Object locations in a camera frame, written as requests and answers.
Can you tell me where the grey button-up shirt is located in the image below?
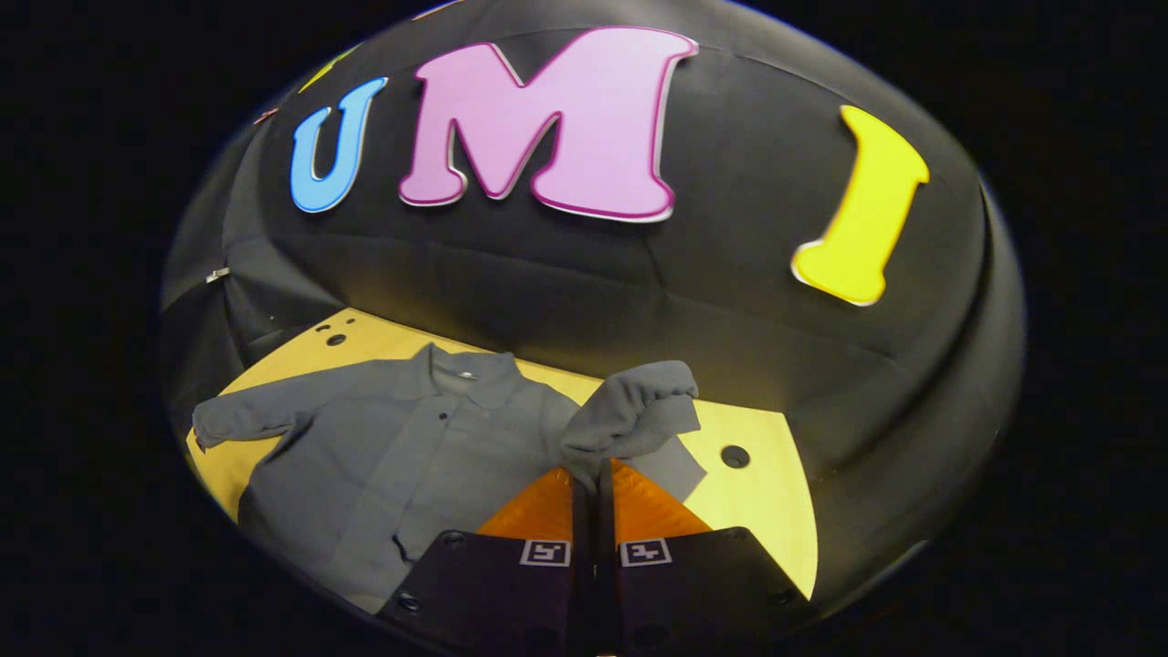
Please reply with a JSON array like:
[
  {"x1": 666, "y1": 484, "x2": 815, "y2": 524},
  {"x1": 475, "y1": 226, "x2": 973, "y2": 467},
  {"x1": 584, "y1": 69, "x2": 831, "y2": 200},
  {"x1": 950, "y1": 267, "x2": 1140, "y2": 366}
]
[{"x1": 192, "y1": 342, "x2": 708, "y2": 614}]

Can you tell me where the black backdrop cloth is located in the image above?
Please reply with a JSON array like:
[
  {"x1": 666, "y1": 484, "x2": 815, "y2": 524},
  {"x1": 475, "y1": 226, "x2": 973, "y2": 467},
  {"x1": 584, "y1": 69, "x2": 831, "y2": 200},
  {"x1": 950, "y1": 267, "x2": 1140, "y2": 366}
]
[{"x1": 160, "y1": 0, "x2": 1027, "y2": 612}]

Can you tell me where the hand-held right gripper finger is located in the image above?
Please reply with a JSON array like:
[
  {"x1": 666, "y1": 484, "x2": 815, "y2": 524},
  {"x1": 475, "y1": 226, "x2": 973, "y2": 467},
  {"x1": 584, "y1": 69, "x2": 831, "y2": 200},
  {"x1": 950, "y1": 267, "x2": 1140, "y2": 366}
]
[
  {"x1": 379, "y1": 465, "x2": 596, "y2": 653},
  {"x1": 598, "y1": 456, "x2": 813, "y2": 653}
]

